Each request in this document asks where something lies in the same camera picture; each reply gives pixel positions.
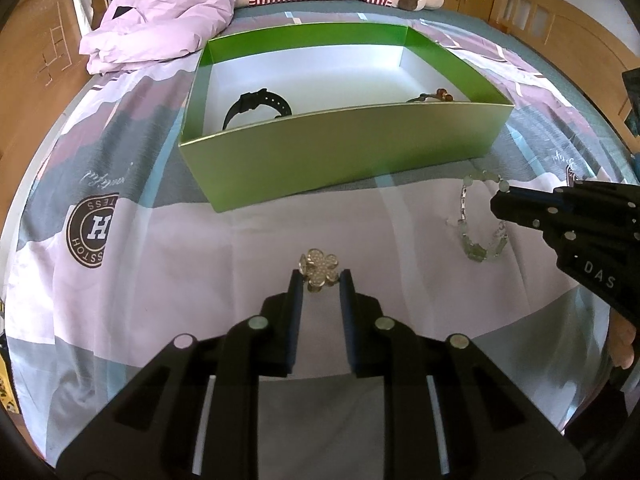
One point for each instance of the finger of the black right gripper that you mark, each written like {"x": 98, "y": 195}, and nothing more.
{"x": 539, "y": 210}

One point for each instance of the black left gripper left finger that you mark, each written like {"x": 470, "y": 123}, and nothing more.
{"x": 265, "y": 344}

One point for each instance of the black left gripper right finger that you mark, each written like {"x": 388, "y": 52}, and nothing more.
{"x": 376, "y": 344}

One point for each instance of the silver flower brooch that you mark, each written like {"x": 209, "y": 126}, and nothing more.
{"x": 318, "y": 269}

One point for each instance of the person's right hand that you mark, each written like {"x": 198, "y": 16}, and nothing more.
{"x": 621, "y": 334}

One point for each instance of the patterned bed sheet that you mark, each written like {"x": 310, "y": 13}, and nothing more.
{"x": 118, "y": 249}

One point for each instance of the green cardboard box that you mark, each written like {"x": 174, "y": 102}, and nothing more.
{"x": 367, "y": 98}

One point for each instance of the black wristwatch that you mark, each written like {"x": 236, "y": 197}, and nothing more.
{"x": 252, "y": 100}

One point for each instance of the pink crumpled quilt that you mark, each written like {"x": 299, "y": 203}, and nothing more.
{"x": 137, "y": 32}

